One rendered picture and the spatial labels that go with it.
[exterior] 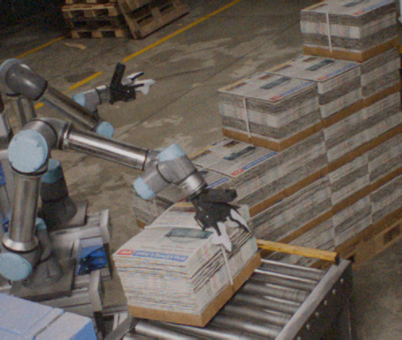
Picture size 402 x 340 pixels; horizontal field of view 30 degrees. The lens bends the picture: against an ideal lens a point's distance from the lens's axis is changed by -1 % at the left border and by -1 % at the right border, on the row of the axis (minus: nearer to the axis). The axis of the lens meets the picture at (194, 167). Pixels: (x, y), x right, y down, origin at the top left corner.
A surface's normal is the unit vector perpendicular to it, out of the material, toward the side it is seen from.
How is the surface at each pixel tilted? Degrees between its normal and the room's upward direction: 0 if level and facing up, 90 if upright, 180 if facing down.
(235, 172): 2
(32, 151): 83
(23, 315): 0
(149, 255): 5
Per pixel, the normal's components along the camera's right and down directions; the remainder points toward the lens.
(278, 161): 0.63, 0.22
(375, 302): -0.16, -0.90
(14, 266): -0.16, 0.54
